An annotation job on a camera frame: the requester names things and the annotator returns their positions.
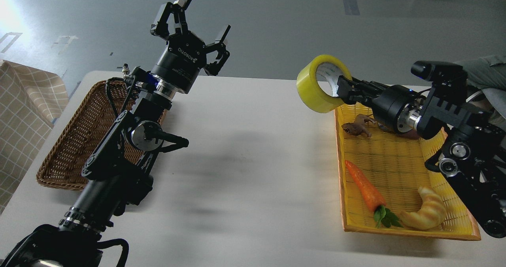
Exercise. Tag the brown wicker basket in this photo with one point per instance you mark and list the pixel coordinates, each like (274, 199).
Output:
(62, 166)

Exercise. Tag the beige checkered cloth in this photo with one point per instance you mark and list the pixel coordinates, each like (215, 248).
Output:
(30, 100)

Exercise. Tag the yellow plastic basket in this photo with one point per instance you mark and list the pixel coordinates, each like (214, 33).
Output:
(395, 166)

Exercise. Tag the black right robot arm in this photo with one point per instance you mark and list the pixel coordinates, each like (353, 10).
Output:
(471, 159)

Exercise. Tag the yellow tape roll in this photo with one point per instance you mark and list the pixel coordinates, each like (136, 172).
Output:
(309, 90)

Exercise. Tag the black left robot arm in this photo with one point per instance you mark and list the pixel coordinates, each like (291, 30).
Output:
(118, 171)

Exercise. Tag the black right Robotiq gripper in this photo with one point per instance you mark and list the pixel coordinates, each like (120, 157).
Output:
(390, 105)

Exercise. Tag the purple foam block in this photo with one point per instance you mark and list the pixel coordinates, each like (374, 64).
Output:
(412, 134)

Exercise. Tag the brown toy animal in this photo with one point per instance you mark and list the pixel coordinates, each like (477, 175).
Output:
(357, 127)

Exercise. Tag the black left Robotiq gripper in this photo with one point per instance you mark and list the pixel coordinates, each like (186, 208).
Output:
(185, 54)

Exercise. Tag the toy croissant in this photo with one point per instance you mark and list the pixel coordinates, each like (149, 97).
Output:
(430, 215)

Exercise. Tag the orange toy carrot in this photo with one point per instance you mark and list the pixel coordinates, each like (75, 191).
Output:
(373, 199)

